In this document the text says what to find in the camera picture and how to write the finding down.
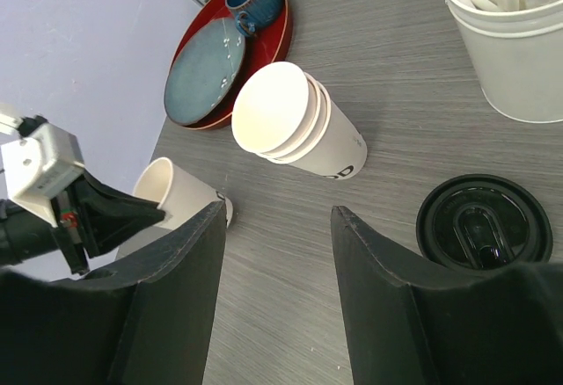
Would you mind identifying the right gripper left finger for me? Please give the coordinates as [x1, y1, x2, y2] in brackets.
[1, 201, 226, 384]

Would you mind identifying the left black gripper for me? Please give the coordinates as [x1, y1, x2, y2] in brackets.
[1, 171, 165, 274]

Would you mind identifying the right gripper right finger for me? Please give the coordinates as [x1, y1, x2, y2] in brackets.
[331, 206, 562, 384]

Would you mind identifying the white paper cup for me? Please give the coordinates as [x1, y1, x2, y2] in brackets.
[133, 157, 233, 230]

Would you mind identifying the stack of black cup lids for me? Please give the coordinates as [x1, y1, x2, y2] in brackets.
[416, 174, 553, 272]

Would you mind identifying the stack of white paper cups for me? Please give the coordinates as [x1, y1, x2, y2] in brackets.
[232, 62, 368, 180]

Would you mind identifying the blue-grey ceramic plate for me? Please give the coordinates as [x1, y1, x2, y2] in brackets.
[164, 18, 246, 126]

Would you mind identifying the red round tray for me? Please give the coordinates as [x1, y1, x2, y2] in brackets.
[166, 0, 293, 130]

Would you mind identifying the white cylindrical straw holder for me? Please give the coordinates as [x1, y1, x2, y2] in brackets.
[444, 0, 562, 124]

